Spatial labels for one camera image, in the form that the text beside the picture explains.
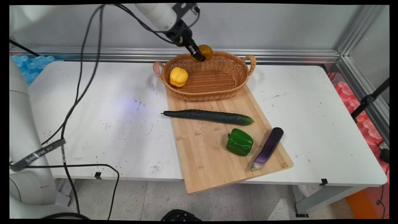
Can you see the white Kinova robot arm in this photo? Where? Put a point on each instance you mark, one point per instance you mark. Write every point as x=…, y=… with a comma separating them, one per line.
x=28, y=124

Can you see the black floor device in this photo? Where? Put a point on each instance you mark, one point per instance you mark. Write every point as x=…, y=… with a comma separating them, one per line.
x=385, y=152

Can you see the wooden cutting board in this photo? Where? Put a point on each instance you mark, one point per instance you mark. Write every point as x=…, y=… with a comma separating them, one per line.
x=214, y=168

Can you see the blue foam mat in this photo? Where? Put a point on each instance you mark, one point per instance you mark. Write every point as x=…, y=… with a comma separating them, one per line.
x=34, y=63

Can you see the grey table leg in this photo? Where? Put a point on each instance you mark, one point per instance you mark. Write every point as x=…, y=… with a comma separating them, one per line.
x=323, y=197

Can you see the dark green cucumber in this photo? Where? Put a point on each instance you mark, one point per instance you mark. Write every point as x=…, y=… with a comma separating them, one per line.
x=211, y=117

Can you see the slanted aluminium frame rail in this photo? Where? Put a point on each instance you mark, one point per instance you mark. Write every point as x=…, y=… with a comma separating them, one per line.
x=357, y=59

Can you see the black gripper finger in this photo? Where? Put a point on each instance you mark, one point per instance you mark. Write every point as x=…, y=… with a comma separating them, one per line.
x=196, y=51

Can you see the yellow bell pepper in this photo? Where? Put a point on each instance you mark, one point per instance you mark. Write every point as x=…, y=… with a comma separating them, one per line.
x=178, y=76

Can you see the black tripod pole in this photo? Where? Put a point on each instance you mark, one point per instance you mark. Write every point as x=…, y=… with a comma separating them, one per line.
x=368, y=99

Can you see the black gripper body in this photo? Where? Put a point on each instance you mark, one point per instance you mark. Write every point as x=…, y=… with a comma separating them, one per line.
x=180, y=32

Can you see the purple eggplant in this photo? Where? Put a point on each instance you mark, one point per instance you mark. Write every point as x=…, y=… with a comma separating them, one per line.
x=269, y=147

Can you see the long aluminium frame rail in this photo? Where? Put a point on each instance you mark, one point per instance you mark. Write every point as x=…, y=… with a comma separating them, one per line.
x=279, y=55

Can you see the orange brown potato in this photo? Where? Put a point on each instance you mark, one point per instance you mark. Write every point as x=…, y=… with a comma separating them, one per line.
x=208, y=51

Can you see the black round object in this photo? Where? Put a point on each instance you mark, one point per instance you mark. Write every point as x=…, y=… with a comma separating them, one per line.
x=180, y=215

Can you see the woven wicker basket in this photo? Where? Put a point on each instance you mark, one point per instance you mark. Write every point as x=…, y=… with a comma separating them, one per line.
x=214, y=82

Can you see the red foam mat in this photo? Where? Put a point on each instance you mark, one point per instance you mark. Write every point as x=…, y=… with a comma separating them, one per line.
x=365, y=127

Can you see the green bell pepper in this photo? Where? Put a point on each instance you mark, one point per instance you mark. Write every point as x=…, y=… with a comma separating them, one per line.
x=239, y=142

